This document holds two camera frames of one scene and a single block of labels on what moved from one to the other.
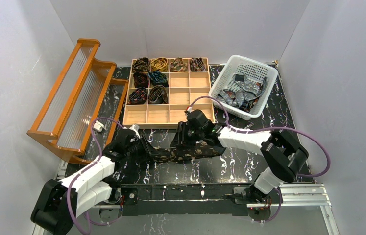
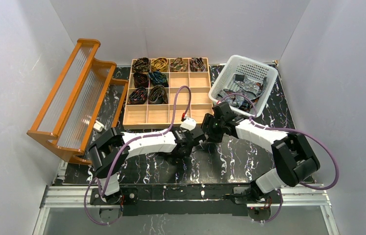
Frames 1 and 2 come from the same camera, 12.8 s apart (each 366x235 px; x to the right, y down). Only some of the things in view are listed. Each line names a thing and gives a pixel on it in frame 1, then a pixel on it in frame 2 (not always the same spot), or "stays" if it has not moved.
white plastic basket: x=244 y=87 stays
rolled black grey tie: x=158 y=95 stays
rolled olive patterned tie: x=178 y=65 stays
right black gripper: x=180 y=137 → x=207 y=126
